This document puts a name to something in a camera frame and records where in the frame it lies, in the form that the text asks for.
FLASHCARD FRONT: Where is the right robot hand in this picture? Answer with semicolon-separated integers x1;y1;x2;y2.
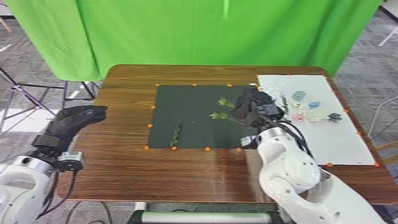
229;87;285;128

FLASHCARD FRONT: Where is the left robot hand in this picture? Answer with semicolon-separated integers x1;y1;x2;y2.
46;105;110;143

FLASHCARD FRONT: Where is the leafy green sprig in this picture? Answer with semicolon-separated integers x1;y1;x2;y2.
207;96;246;126

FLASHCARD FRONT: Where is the long thin green sprig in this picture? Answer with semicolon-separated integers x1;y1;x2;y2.
168;121;184;148

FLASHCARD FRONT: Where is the bunch of green sprigs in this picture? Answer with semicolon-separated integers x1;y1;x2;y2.
278;94;291;116

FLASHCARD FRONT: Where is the pink flower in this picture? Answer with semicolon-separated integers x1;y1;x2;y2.
287;112;309;123

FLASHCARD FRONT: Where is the black tripod stand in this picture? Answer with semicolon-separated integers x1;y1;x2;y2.
0;68;101;134

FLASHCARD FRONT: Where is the dark mat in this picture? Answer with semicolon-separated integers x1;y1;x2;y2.
143;84;259;150

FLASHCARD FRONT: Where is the dark blue flower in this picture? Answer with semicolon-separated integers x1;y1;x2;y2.
324;112;344;124

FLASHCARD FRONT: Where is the white sheet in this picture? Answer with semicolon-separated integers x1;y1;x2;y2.
255;74;381;167

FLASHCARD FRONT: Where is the pale grey bar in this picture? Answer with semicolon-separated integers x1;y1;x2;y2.
140;211;275;224

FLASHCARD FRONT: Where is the black cable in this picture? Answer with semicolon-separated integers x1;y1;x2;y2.
277;120;314;158
33;169;79;220

